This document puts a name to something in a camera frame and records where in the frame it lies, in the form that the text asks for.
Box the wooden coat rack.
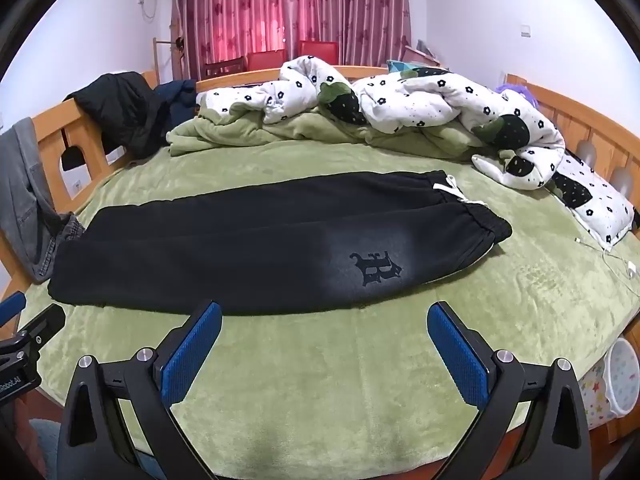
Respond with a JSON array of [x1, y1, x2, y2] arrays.
[[152, 20, 189, 87]]

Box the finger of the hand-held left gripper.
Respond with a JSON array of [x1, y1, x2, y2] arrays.
[[0, 291, 27, 328], [0, 304, 67, 361]]

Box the grey denim garment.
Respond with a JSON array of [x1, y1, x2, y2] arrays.
[[0, 117, 89, 282]]

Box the dark blue garment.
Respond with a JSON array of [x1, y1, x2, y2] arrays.
[[154, 79, 199, 122]]

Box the teal printed item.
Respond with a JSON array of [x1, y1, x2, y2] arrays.
[[386, 59, 427, 75]]

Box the white floral quilt green lining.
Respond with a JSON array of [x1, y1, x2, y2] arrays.
[[167, 55, 568, 191]]

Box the white charging cable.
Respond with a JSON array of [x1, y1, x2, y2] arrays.
[[574, 236, 639, 279]]

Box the black pants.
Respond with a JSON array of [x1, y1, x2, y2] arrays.
[[47, 170, 514, 317]]

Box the red chair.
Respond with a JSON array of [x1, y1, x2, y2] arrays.
[[247, 50, 287, 72], [298, 40, 339, 64]]

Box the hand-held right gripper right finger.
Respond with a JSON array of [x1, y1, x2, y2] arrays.
[[426, 301, 593, 480]]

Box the black jacket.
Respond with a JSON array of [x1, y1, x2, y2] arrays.
[[65, 72, 174, 159]]

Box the purple cloth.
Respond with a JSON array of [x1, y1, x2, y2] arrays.
[[495, 83, 542, 107]]

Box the wooden bed frame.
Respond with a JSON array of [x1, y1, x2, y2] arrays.
[[0, 62, 640, 480]]

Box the dark wooden chair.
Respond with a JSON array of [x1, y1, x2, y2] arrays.
[[202, 57, 247, 81]]

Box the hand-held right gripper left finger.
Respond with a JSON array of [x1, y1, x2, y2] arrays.
[[56, 300, 223, 480]]

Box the white floral pillow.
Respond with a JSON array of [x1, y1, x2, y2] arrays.
[[550, 155, 639, 249]]

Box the red floral curtain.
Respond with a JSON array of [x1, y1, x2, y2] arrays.
[[172, 0, 287, 81], [282, 0, 427, 68]]

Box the green bed sheet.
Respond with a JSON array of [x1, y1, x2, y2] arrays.
[[20, 137, 640, 480]]

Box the star print laundry basket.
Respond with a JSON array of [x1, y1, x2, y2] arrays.
[[580, 337, 640, 432]]

